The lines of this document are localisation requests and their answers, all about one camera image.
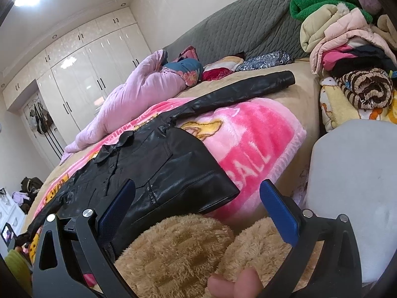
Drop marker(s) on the magenta cloth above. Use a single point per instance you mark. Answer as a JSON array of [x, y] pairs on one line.
[[336, 56]]

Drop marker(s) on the tan bed sheet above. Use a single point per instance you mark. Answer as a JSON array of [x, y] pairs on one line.
[[294, 99]]

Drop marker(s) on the black fuzzy cloth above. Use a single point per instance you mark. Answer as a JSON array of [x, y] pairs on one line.
[[363, 59]]

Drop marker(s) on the cream coat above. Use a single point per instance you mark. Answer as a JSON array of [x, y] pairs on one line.
[[316, 28]]

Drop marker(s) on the small screen device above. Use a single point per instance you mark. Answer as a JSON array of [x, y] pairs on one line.
[[6, 232]]

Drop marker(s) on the black leather jacket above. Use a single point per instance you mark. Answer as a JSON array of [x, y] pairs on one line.
[[155, 167]]

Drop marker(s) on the person's right hand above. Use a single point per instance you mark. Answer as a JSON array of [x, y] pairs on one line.
[[232, 285]]

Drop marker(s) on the white glossy wardrobe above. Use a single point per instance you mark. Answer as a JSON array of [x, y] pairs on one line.
[[77, 68]]

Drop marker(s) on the white dresser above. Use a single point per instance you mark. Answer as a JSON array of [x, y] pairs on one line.
[[9, 211]]

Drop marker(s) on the person's tan plush trousers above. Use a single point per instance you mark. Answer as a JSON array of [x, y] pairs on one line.
[[173, 248]]

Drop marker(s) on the yellow cartoon blanket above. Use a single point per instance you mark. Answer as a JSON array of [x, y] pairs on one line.
[[338, 111]]

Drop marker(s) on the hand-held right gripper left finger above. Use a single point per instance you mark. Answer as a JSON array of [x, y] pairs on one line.
[[116, 211]]

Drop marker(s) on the green plush item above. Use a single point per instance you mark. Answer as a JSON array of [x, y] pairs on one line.
[[17, 264]]

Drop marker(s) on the small lilac cloth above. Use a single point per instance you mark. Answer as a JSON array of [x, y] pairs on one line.
[[20, 197]]

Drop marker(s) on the cream striped pillow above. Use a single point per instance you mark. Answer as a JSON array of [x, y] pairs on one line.
[[223, 62]]

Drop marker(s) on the pink printed blanket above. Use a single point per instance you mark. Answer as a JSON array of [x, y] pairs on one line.
[[257, 136]]

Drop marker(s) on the green towel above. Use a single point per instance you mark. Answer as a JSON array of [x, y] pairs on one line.
[[325, 1]]

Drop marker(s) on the pale pink puffer jacket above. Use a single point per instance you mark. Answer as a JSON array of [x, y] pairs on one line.
[[350, 28]]

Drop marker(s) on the brown striped knit cloth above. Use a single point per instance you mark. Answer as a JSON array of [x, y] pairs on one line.
[[366, 88]]

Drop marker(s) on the grey quilted headboard cover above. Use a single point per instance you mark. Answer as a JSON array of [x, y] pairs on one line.
[[248, 21]]

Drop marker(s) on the dark brown bag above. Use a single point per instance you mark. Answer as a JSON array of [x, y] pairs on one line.
[[31, 183]]

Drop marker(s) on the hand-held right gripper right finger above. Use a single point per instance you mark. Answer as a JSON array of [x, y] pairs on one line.
[[279, 211]]

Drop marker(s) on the hanging dark bags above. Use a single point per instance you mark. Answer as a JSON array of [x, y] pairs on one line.
[[42, 119]]

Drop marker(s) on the blue patterned cloth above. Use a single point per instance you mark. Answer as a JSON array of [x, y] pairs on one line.
[[266, 59]]

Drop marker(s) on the dark red cloth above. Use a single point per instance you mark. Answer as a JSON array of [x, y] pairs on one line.
[[217, 74]]

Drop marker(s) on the lilac quilt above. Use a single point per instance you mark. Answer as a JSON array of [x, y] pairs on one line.
[[130, 99]]

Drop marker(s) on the tan fleece cloth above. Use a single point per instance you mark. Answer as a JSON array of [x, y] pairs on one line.
[[386, 31]]

